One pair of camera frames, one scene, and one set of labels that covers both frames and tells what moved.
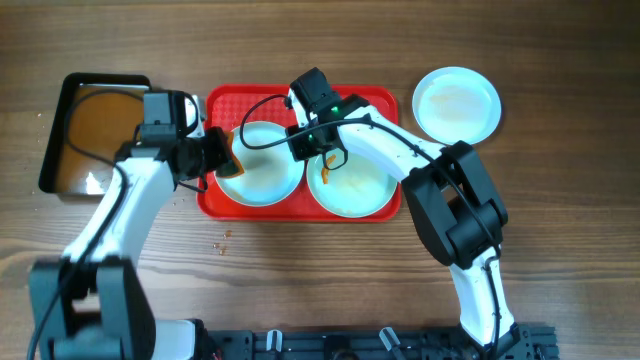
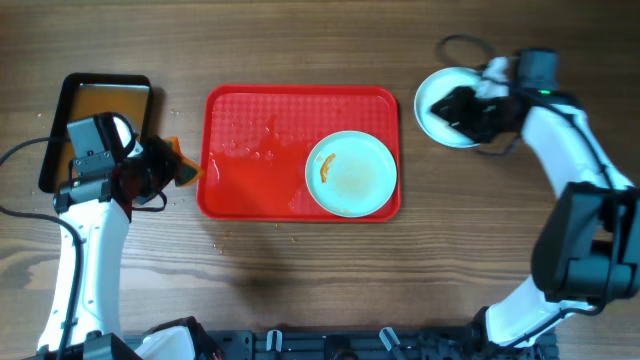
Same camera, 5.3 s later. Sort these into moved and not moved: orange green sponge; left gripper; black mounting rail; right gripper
Moved: orange green sponge; right gripper; left gripper
Not moved: black mounting rail
